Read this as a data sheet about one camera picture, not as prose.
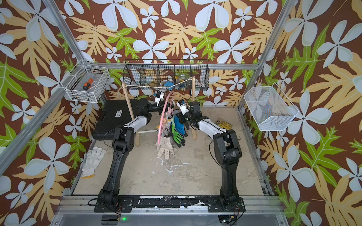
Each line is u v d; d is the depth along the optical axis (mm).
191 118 768
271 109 809
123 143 691
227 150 540
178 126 966
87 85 799
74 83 810
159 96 862
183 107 854
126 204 737
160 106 884
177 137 958
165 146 886
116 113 1065
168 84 958
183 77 912
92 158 906
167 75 985
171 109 908
